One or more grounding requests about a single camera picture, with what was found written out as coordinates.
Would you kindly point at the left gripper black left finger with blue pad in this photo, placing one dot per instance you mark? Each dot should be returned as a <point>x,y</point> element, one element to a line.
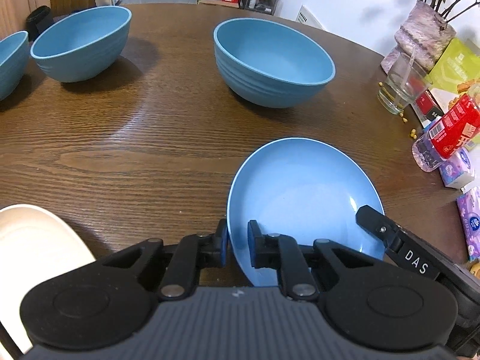
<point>183,262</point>

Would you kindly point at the green yellow snack box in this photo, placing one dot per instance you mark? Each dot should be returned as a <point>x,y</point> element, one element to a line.
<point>455,68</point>

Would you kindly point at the small shallow blue dish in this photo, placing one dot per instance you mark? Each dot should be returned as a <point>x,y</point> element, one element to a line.
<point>302,188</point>

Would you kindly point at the small purple white tissue pack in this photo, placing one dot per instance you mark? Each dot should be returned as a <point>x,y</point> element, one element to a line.
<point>457,171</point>

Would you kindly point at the pink marbled vase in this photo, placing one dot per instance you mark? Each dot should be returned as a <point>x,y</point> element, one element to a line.
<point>424,32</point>

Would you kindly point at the black cup behind table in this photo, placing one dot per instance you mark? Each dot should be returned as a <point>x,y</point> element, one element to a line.
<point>38,21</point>

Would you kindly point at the deep blue bowl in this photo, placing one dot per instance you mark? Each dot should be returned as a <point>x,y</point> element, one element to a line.
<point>82,45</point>
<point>14,56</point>
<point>270,64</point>

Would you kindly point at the red label plastic bottle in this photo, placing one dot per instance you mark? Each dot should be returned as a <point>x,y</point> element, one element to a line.
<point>449,133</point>

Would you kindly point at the cream round plate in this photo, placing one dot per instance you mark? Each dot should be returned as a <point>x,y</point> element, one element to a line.
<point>36,245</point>

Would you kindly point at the clear drinking glass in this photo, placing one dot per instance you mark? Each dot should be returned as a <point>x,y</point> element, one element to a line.
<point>404,83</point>

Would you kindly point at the white box by wall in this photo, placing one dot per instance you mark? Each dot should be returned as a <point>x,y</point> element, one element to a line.
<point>305,16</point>

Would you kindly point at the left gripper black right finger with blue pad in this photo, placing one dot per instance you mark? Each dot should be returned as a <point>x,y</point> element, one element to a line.
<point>290,261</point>

